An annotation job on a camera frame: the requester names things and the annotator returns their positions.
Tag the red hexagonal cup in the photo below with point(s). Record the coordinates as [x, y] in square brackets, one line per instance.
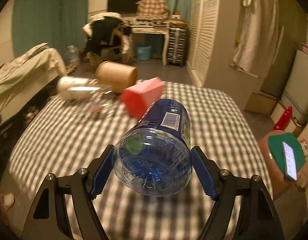
[138, 98]

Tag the white refrigerator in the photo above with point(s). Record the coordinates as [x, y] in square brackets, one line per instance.
[295, 93]

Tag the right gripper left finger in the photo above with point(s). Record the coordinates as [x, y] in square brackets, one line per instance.
[48, 217]

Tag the white slipper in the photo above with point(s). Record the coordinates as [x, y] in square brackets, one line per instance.
[8, 200]

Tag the plaid cloth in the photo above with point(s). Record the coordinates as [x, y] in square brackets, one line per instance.
[152, 10]

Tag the large clear water jug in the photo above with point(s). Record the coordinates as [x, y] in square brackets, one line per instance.
[72, 56]

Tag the black television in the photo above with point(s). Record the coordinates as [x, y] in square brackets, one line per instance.
[122, 6]

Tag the red bottle on floor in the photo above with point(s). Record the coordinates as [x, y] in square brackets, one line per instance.
[282, 123]

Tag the hanging white towel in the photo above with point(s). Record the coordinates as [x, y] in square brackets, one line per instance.
[257, 45]

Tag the checkered tablecloth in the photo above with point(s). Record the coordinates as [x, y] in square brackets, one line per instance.
[66, 136]

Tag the pink basin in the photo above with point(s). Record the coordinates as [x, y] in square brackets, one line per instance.
[304, 48]

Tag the smartphone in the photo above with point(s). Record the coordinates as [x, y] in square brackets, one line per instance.
[290, 163]

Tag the blue laundry basket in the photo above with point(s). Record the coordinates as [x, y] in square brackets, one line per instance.
[143, 52]

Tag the patterned bed quilt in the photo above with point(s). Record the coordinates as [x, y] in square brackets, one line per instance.
[9, 68]

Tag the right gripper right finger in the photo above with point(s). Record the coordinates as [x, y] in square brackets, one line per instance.
[258, 218]

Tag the green left curtain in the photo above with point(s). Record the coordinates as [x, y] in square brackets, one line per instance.
[58, 23]

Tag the white printed paper cup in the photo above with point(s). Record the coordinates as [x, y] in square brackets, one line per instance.
[76, 88]

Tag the brown paper cup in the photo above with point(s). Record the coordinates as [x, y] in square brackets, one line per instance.
[118, 76]

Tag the wooden chair with clothes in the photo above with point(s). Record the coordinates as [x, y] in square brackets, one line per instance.
[108, 38]

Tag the green stool cushion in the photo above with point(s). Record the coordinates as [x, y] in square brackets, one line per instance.
[275, 144]

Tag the dark suitcase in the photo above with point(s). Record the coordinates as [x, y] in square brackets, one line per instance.
[176, 46]

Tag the white louvered wardrobe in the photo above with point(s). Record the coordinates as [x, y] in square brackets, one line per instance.
[213, 33]

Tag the bed with white frame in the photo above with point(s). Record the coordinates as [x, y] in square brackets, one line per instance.
[20, 87]

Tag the brown stool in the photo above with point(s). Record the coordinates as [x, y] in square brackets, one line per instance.
[279, 181]

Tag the blue plastic water bottle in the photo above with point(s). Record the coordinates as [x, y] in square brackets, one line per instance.
[153, 158]

